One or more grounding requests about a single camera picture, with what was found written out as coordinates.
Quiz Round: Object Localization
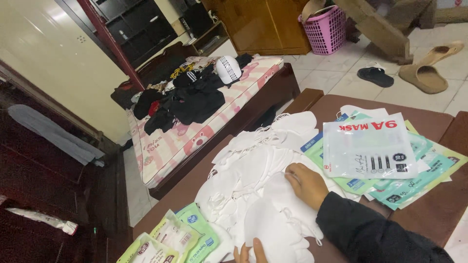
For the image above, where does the person's right hand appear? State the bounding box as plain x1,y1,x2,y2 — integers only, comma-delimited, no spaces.
284,162,330,212

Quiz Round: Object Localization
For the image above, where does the person's left hand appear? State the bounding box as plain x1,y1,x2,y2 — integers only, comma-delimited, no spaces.
234,237,268,263

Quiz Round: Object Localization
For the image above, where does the pile of white face masks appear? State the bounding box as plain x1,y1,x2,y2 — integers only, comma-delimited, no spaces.
195,111,362,263

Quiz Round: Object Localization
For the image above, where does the white mask packet red print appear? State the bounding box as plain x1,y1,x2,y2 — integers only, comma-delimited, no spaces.
323,113,419,180

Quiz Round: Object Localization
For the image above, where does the green mask packet blue badge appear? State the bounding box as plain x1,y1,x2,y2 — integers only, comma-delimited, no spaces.
175,202,221,263

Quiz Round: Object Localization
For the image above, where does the pink striped bear-print mattress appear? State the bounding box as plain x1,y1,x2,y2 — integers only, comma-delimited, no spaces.
126,55,284,189

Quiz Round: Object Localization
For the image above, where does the white cap with black stripes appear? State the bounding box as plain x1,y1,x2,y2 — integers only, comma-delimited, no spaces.
215,56,243,85

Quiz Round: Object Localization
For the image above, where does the heap of dark clothes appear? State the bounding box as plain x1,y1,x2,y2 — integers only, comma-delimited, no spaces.
132,53,255,136

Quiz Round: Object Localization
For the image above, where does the black slipper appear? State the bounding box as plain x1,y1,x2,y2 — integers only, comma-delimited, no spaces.
357,67,395,88

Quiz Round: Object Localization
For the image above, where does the heap of green mask packets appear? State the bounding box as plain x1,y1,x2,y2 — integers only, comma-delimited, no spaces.
300,105,468,211

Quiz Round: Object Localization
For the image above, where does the pale green clear-window mask packet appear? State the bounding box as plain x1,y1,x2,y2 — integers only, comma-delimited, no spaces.
149,209,200,263

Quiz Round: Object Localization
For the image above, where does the pink plastic laundry basket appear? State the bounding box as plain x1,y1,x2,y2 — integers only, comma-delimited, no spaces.
298,5,346,56

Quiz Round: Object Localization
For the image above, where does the brown wooden cabinet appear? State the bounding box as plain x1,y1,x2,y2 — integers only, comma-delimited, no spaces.
200,0,312,56

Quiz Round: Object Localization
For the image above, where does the tan slipper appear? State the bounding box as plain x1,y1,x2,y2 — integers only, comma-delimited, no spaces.
417,40,465,66
398,65,449,95

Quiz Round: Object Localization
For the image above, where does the yellow-green mask packet red logo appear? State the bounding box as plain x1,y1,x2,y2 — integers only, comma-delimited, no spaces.
117,232,180,263

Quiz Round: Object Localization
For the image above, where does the wooden stair block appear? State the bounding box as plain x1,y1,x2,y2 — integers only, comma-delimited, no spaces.
333,0,414,66

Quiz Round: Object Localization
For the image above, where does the black shelf unit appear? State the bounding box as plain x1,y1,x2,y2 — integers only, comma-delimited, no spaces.
91,0,229,69

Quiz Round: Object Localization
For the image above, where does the grey cloth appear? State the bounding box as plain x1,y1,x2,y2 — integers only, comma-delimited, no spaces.
8,104,105,167

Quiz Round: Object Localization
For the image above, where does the dark wooden bench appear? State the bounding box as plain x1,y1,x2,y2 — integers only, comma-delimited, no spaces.
0,60,133,263

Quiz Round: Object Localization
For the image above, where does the crumpled white plastic wrapper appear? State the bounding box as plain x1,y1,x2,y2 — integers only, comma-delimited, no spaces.
5,207,79,236

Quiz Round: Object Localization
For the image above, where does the cream wardrobe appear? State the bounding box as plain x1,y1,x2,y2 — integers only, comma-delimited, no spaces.
0,0,129,144

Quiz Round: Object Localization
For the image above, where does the dark wooden bed frame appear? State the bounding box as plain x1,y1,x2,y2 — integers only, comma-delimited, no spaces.
110,41,301,201

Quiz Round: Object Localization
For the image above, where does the dark red post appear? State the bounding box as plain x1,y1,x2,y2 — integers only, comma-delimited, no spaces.
76,0,146,91

